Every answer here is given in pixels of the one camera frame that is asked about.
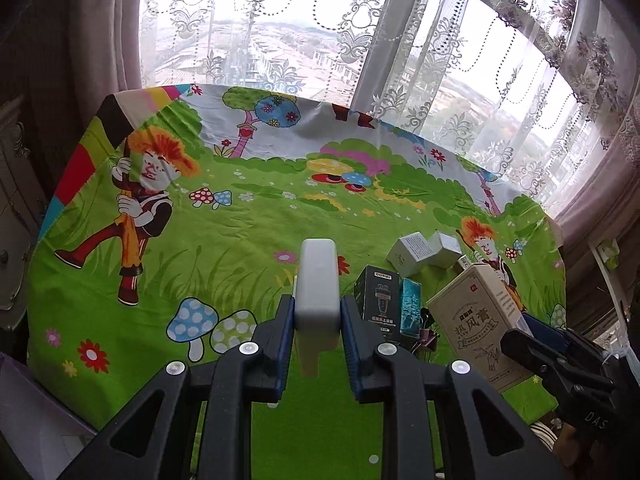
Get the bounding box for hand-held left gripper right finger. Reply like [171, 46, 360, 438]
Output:
[339, 296, 566, 480]

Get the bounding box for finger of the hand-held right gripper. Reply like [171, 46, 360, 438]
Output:
[522, 311, 608, 361]
[500, 327, 616, 401]

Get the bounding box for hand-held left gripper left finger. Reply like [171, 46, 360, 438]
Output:
[57, 294, 296, 480]

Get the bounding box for black carton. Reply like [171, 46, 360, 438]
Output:
[353, 265, 403, 341]

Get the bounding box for beige carton with drawing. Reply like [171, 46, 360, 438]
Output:
[426, 256, 538, 393]

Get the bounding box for white plastic adapter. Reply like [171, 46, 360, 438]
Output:
[293, 238, 343, 378]

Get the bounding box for teal carton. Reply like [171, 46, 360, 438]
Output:
[400, 277, 423, 336]

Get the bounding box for pink binder clip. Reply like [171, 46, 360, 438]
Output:
[417, 310, 441, 352]

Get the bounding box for purple cardboard box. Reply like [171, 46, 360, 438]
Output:
[0, 352, 98, 480]

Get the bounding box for white rack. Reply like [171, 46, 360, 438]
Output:
[587, 240, 631, 356]

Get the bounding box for green cartoon printed blanket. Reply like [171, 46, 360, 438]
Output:
[25, 82, 568, 480]

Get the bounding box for green packet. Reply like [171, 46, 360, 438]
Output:
[597, 240, 621, 268]

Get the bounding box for small white cube carton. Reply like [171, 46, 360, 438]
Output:
[386, 231, 433, 273]

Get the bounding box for small grey white carton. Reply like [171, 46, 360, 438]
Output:
[427, 230, 463, 268]

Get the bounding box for mauve curtain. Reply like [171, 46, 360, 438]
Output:
[550, 75, 640, 341]
[0, 0, 151, 201]

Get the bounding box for white ornate dresser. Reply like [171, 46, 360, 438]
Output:
[0, 100, 51, 331]

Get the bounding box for white lace curtain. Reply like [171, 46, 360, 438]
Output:
[137, 0, 640, 211]

